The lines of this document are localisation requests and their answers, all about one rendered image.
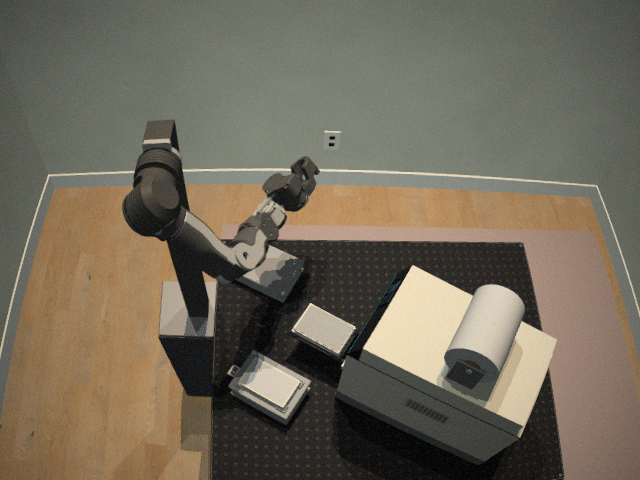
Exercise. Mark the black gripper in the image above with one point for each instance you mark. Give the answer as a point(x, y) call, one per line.
point(291, 191)

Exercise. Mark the beige foil roll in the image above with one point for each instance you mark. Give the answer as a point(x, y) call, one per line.
point(487, 330)

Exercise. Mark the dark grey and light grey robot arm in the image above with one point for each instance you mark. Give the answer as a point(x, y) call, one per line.
point(154, 202)

